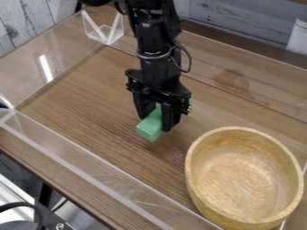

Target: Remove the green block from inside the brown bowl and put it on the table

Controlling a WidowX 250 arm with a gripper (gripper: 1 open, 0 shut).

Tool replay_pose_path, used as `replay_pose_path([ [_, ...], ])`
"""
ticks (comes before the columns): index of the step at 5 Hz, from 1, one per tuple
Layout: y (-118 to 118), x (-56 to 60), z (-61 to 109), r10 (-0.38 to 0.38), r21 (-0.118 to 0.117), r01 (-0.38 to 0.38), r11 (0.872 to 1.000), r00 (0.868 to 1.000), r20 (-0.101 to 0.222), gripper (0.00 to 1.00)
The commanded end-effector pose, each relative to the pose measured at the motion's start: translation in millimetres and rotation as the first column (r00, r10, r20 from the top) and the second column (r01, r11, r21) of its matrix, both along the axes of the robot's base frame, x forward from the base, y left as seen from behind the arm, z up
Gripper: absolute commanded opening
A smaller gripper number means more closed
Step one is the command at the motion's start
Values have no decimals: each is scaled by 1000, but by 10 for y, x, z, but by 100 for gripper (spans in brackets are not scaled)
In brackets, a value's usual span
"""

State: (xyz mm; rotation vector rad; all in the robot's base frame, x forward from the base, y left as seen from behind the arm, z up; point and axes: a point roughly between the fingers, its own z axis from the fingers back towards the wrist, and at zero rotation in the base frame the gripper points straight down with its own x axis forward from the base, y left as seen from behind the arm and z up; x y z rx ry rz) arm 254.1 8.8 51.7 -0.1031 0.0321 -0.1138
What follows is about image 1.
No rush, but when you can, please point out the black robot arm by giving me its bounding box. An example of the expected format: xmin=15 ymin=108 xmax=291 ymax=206
xmin=77 ymin=0 xmax=192 ymax=132

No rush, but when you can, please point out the black cable loop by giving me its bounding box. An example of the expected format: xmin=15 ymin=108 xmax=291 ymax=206
xmin=0 ymin=201 xmax=43 ymax=230

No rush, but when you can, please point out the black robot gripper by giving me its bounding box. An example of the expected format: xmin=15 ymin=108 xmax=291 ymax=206
xmin=124 ymin=57 xmax=192 ymax=132

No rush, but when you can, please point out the white cylindrical container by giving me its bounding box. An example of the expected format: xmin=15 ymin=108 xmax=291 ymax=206
xmin=287 ymin=16 xmax=307 ymax=56

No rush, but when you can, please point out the brown wooden bowl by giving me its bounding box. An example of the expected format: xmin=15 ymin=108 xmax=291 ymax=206
xmin=184 ymin=127 xmax=303 ymax=230

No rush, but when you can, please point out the clear acrylic tray wall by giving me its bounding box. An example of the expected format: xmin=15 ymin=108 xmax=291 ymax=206
xmin=0 ymin=7 xmax=307 ymax=230

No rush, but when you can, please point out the black table leg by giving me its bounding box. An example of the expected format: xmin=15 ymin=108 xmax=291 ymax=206
xmin=39 ymin=183 xmax=53 ymax=207

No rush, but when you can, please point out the green rectangular block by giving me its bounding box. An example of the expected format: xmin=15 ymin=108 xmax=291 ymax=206
xmin=136 ymin=96 xmax=192 ymax=142

